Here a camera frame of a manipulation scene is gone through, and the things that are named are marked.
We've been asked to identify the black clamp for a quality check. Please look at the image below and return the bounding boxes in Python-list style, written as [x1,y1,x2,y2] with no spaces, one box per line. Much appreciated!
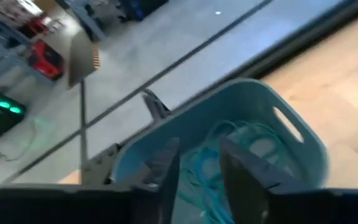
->
[141,88,171,121]

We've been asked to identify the blue plastic basket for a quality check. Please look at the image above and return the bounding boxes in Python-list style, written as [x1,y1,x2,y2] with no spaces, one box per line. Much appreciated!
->
[109,77,329,224]

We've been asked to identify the red storage box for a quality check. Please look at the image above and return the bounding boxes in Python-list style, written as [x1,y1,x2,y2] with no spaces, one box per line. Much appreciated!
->
[20,15,51,40]
[28,39,65,81]

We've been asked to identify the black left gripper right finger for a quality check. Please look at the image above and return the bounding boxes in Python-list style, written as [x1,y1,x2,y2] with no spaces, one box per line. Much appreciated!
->
[219,139,315,224]

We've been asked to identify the grey stand pole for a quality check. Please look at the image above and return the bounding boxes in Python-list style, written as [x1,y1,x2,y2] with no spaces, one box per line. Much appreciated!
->
[78,80,88,184]

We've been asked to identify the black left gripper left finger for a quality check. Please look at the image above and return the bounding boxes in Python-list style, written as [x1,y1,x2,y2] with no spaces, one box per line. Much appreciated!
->
[134,138,180,224]

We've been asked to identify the dark blue bulky object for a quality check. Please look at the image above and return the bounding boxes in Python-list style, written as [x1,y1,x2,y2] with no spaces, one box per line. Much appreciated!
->
[118,0,170,22]

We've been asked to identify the teal cables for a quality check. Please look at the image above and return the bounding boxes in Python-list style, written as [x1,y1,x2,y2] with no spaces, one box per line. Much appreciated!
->
[175,119,295,224]

